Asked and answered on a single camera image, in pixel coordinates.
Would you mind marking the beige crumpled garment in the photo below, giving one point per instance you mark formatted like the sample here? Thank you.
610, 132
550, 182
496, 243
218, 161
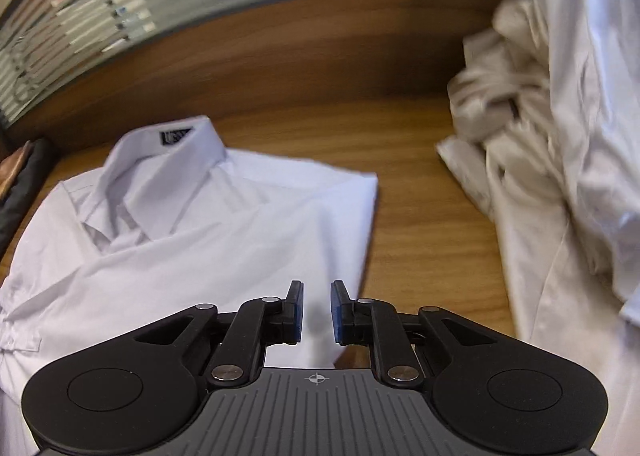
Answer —
500, 66

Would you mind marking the dark grey folded garment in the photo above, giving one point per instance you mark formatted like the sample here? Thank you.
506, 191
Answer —
30, 186

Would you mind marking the brown satin folded cloth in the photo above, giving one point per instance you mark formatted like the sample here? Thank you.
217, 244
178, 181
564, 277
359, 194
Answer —
12, 169

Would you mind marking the white collared dress shirt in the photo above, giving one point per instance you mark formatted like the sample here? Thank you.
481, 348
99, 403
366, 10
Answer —
200, 236

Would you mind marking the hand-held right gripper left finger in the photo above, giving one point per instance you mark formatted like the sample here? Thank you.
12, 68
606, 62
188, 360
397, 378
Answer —
298, 311

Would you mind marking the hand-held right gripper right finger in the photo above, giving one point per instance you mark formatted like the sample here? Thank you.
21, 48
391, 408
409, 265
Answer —
336, 316

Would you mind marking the crumpled white shirt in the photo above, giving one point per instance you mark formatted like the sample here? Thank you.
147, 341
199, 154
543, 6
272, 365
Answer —
600, 61

